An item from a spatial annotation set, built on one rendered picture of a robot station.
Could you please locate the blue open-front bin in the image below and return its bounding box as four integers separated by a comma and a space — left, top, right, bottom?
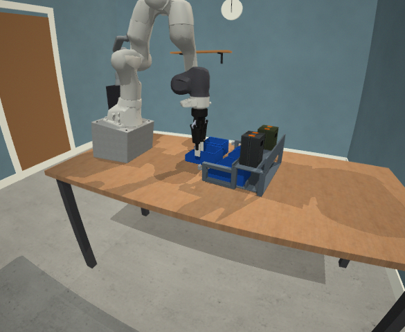
204, 137, 229, 156
208, 156, 251, 187
229, 146, 240, 158
186, 144, 223, 165

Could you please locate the olive green tool case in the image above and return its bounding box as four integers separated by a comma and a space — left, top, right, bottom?
258, 125, 278, 151

